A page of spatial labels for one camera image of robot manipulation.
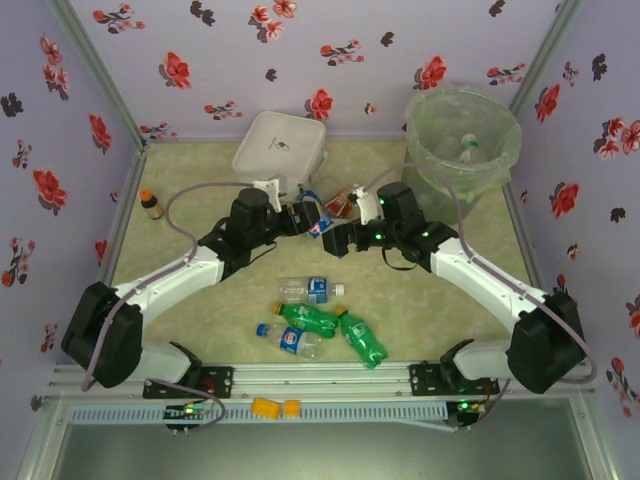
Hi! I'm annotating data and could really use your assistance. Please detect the clear Pepsi bottle blue cap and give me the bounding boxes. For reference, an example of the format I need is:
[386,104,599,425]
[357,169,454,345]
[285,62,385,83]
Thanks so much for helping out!
[308,212,335,240]
[254,323,326,361]

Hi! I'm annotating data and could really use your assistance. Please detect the red label orange drink bottle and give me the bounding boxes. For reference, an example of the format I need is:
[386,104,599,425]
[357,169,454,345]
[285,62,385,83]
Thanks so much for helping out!
[324,184,357,219]

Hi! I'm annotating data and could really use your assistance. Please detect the green plastic bottle yellow cap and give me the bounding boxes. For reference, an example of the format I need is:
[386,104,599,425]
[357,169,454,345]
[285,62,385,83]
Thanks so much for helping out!
[333,305,390,370]
[271,301,342,339]

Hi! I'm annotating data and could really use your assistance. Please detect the clear bottle green neck label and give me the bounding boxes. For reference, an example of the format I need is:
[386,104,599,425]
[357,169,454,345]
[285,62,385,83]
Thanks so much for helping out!
[457,132,484,166]

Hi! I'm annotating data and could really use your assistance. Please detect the grey round bin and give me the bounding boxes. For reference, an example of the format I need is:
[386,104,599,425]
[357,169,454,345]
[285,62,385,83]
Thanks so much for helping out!
[398,82,524,226]

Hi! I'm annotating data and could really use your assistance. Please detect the white zip case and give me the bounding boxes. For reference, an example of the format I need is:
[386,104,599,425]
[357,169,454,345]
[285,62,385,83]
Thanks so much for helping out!
[230,109,329,204]

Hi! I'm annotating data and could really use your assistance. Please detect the small brown bottle orange cap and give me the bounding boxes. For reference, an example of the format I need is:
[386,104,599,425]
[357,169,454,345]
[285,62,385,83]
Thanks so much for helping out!
[138,188,166,221]

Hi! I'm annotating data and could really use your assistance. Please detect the large orange block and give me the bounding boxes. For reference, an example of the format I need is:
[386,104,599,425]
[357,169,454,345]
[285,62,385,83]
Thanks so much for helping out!
[251,397,282,419]

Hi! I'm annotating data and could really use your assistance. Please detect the grey metal panel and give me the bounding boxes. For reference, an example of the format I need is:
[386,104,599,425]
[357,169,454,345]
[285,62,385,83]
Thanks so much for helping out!
[49,423,601,480]

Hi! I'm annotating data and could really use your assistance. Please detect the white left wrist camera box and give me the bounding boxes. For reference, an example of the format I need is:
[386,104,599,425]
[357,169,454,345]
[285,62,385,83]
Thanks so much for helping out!
[252,177,282,209]

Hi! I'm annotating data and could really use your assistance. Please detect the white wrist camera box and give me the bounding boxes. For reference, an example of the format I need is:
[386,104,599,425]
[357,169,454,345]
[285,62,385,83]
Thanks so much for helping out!
[252,177,282,209]
[349,183,381,226]

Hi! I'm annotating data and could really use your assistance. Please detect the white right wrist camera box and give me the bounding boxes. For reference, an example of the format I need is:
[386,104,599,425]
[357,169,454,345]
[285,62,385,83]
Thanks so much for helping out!
[349,183,381,226]

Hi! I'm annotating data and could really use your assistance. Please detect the grey left arm cable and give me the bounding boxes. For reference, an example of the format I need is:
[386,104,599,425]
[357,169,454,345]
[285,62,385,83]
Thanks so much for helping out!
[81,180,227,434]

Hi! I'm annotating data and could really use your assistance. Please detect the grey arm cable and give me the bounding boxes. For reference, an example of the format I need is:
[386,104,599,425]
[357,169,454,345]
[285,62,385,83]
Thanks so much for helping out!
[364,162,599,434]
[81,180,227,434]

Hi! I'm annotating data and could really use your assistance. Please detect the grey right arm cable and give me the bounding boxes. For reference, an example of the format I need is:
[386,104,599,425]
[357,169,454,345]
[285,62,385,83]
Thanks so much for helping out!
[364,162,599,434]

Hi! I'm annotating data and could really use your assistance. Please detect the aluminium table side rail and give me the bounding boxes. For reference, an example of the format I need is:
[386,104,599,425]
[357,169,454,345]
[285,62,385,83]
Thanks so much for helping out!
[502,182,551,296]
[97,144,150,286]

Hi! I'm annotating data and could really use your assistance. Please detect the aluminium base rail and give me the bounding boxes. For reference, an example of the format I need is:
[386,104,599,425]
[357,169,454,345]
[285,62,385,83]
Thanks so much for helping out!
[47,359,594,401]

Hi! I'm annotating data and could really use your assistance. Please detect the white slotted cable duct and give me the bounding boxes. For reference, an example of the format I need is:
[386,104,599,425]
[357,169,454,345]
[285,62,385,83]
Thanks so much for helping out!
[67,403,447,425]

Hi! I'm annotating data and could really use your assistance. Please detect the aluminium frame post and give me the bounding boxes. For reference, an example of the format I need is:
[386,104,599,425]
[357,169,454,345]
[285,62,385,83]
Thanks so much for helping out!
[507,0,586,114]
[44,0,149,149]

